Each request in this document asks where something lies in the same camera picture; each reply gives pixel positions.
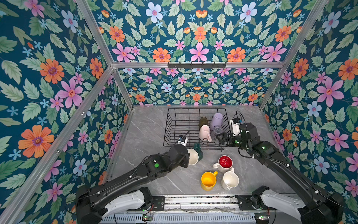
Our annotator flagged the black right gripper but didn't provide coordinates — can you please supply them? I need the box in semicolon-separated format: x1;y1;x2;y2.
216;133;250;153

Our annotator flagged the dark green mug white inside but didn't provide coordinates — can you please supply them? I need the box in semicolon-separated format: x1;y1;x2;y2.
187;143;203;166

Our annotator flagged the cream mug pink handle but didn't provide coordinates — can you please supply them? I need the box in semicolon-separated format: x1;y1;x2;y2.
199;125;212;142

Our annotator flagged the lilac plastic cup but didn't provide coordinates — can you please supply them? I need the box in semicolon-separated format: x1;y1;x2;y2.
210;113;223;130

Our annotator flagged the amber textured glass cup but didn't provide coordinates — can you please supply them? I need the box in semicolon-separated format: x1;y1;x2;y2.
199;115;208;129

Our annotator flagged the clear glass cup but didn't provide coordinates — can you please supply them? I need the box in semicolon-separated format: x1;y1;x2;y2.
212;126;224;139

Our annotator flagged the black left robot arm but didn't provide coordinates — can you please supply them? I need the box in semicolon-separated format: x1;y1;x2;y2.
75;135;190;224

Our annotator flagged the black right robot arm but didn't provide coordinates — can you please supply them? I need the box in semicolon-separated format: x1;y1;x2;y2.
217;123;345;224

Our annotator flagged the white mug red inside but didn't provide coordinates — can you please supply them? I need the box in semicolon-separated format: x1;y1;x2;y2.
213;155;233;173

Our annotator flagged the yellow mug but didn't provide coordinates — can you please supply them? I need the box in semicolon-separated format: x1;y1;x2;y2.
201;171;218;191

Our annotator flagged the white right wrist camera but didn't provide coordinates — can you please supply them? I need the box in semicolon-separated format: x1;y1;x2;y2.
230;117;241;136

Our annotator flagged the black wire dish rack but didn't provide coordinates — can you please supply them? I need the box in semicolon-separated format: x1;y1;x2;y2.
163;107;231;151

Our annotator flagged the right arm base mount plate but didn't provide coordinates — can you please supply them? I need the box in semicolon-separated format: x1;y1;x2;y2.
235;195;276;211

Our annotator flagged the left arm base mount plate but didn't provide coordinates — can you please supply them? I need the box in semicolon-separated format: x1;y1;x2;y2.
150;196;166;211

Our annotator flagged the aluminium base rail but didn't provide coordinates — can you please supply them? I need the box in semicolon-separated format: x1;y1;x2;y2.
99;194;299;224

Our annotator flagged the black hook rail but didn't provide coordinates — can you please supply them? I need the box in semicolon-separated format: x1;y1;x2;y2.
167;62;227;70

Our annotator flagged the aluminium frame post left rear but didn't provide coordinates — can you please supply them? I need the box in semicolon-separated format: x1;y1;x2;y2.
76;0;133;111

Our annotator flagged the aluminium frame post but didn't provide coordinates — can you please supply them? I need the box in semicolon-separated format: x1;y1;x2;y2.
76;0;133;111
259;0;329;111

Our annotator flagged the aluminium frame post right rear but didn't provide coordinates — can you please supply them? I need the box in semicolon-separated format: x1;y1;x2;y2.
259;0;329;111

